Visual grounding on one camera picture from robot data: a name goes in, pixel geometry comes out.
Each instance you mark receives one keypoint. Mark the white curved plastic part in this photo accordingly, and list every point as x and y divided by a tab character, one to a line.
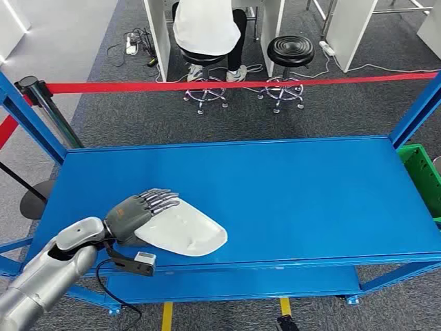
186	233

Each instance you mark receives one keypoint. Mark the black stanchion with round base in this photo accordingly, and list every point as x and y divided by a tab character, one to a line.
36	201

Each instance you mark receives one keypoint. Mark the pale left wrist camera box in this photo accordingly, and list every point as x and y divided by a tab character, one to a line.
145	263

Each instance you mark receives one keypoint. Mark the white power strip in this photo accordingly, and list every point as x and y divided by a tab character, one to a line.
326	48
130	45

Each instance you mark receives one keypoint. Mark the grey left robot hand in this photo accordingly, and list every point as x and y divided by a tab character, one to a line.
129	219

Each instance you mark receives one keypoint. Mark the green plastic crate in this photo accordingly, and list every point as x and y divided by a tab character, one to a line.
424	178

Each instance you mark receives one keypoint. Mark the black stool with chrome base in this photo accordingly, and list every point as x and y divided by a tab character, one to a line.
290	50
205	93

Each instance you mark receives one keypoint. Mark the blue metal shelf rack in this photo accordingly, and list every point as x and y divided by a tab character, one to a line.
275	196

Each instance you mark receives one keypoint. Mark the chrome stanchion post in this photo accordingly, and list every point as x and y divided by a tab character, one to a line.
51	114

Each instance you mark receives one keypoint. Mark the red barrier belt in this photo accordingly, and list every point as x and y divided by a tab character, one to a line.
7	130
220	84

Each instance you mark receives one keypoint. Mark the person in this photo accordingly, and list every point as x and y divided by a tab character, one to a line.
206	23

